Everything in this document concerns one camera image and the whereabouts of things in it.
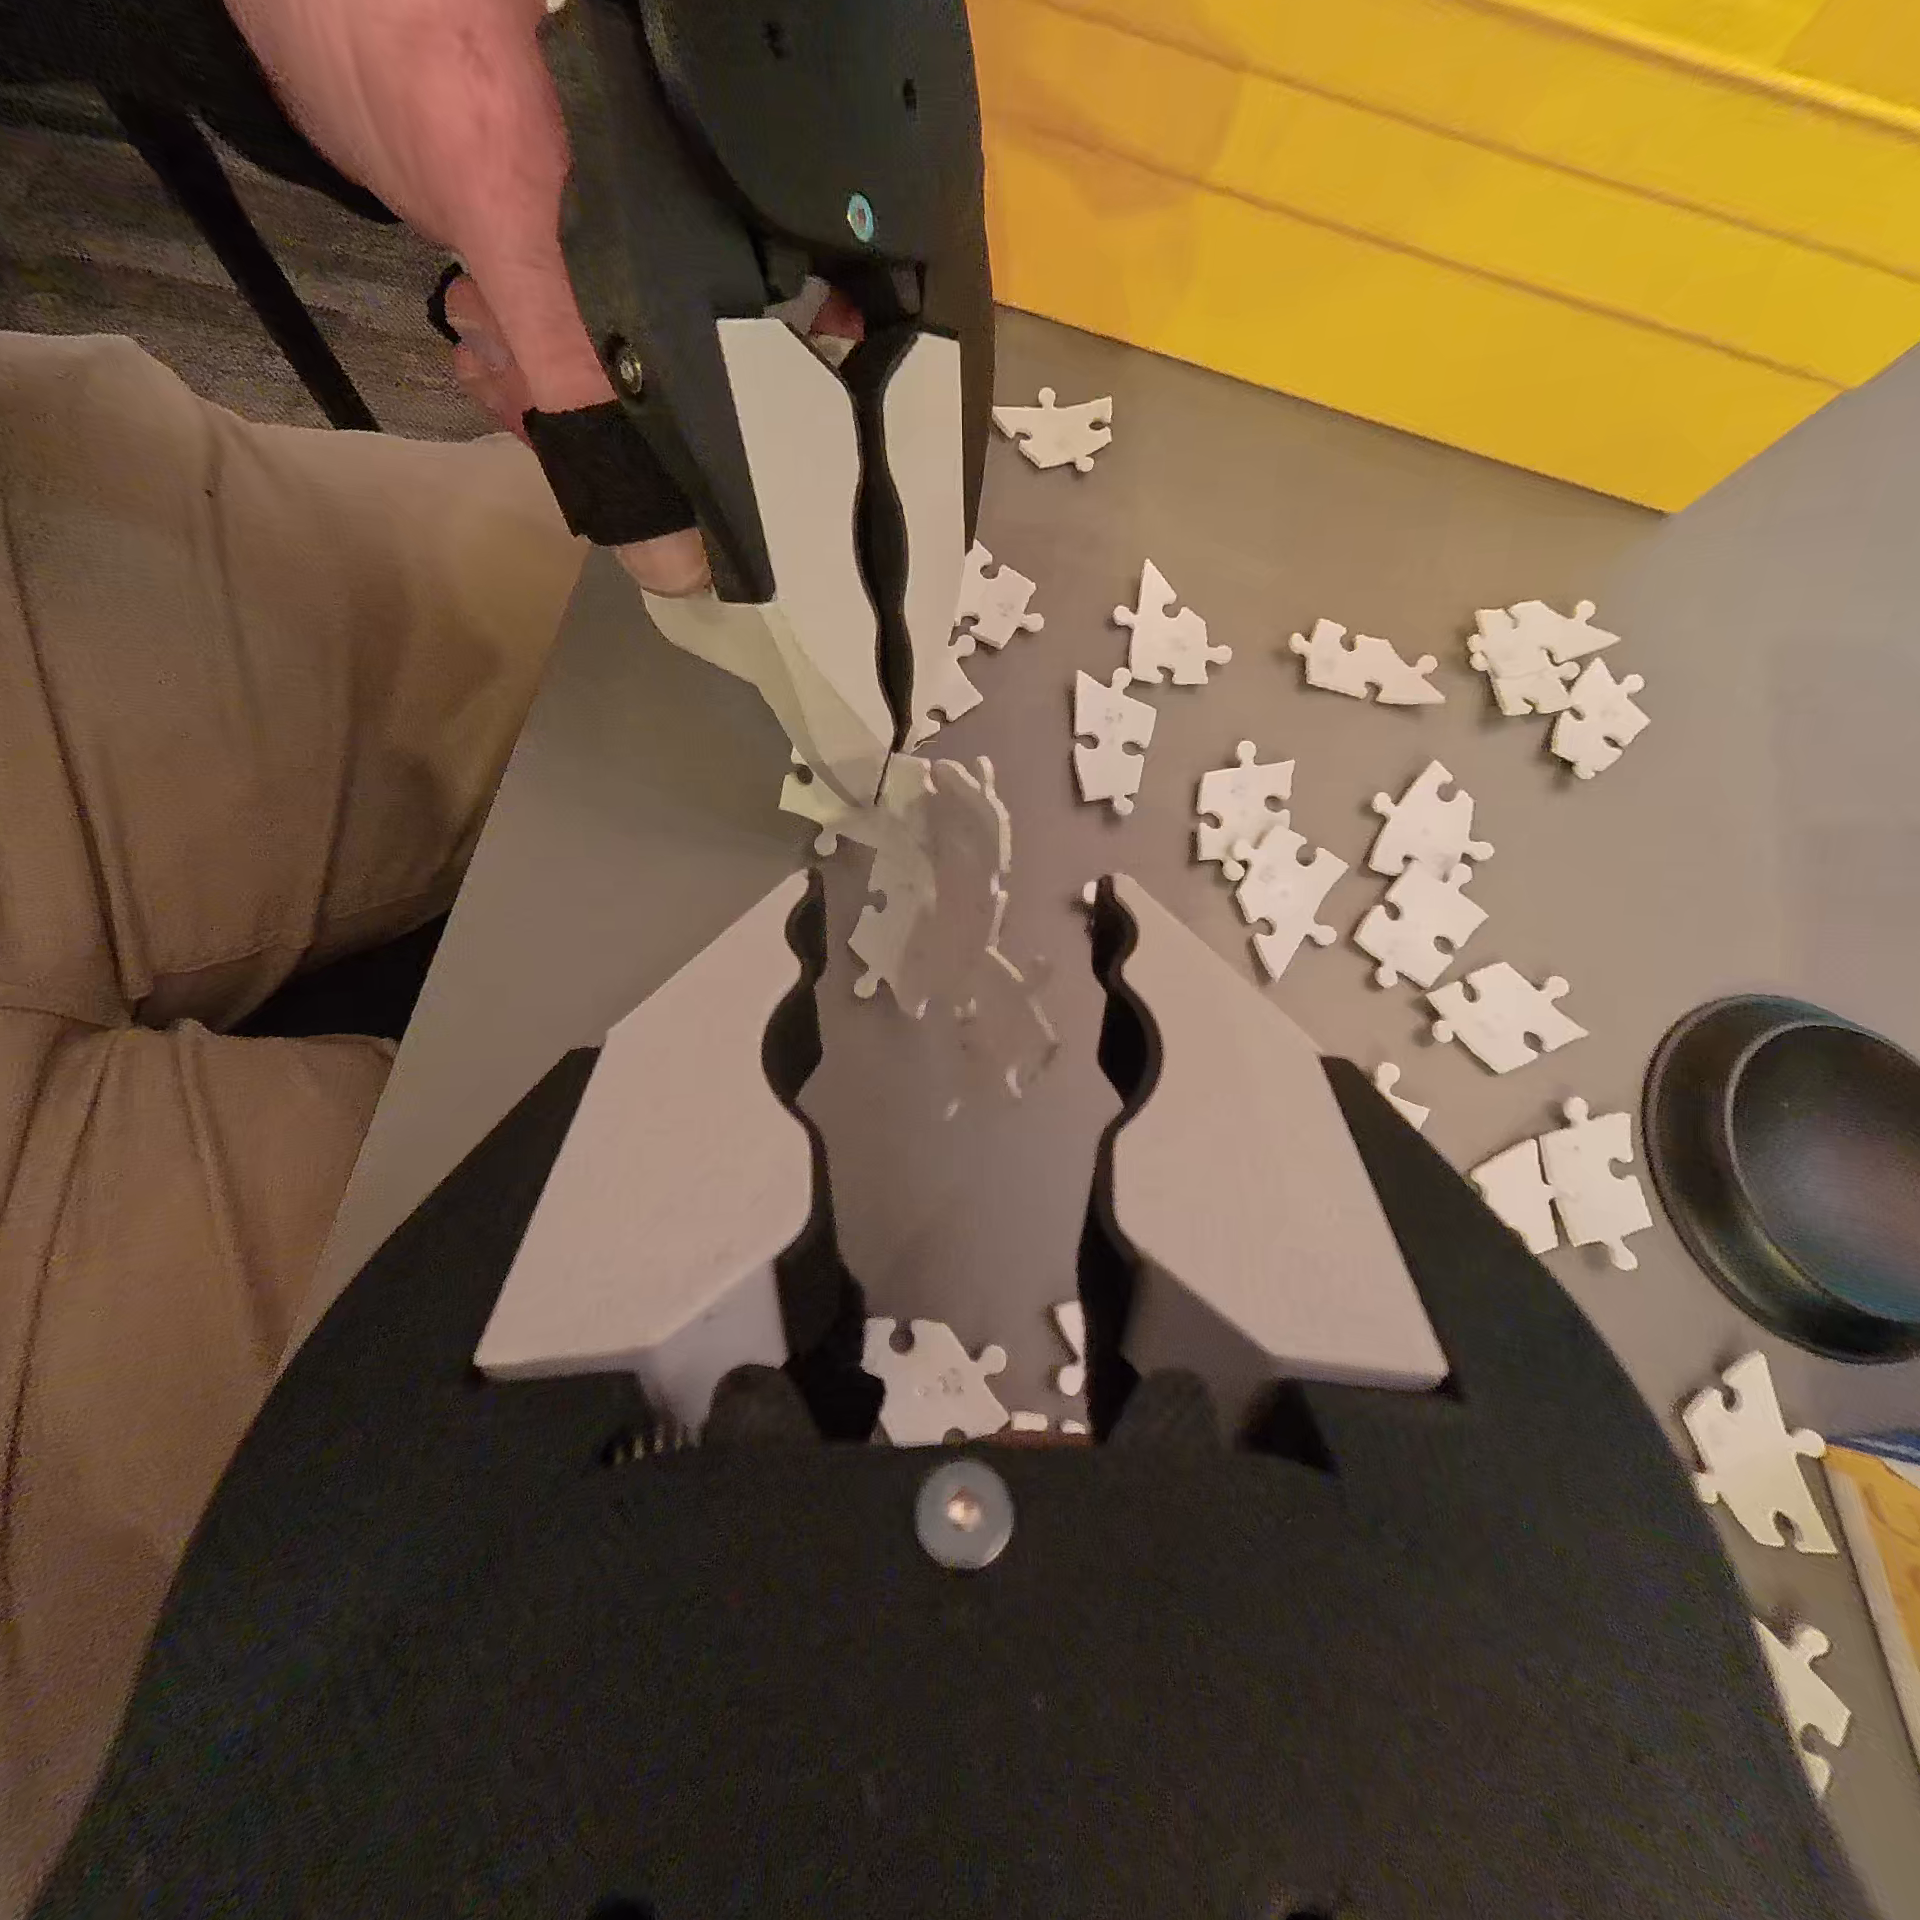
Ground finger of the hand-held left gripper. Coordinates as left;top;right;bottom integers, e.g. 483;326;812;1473
642;315;909;809
863;326;965;749

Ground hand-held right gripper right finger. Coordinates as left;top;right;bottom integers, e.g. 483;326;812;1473
1084;872;1455;1422

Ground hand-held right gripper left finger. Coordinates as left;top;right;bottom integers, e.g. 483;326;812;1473
473;865;829;1425

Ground assembled white puzzle section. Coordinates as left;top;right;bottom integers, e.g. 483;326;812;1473
777;753;1063;1107

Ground scattered loose white puzzle pieces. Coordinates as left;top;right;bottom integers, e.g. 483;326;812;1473
859;387;1856;1800

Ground black round ball stand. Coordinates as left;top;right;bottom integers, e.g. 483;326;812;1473
1642;993;1920;1365

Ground person's left hand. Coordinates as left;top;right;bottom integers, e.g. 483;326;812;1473
224;0;719;598

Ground yellow plastic bin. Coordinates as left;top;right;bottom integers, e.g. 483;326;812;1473
960;0;1920;515

